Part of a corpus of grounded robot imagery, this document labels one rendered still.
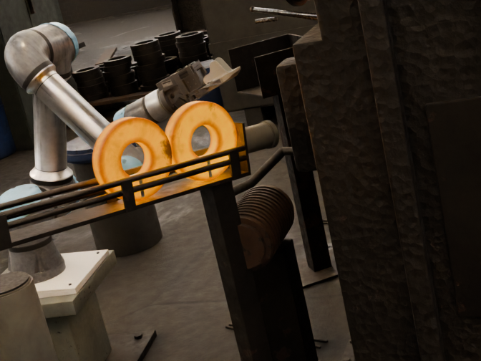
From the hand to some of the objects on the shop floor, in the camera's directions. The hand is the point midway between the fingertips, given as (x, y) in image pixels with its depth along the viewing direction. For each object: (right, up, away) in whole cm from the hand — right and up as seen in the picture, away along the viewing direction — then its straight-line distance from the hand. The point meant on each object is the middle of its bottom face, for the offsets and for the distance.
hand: (237, 72), depth 216 cm
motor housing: (+14, -80, -9) cm, 82 cm away
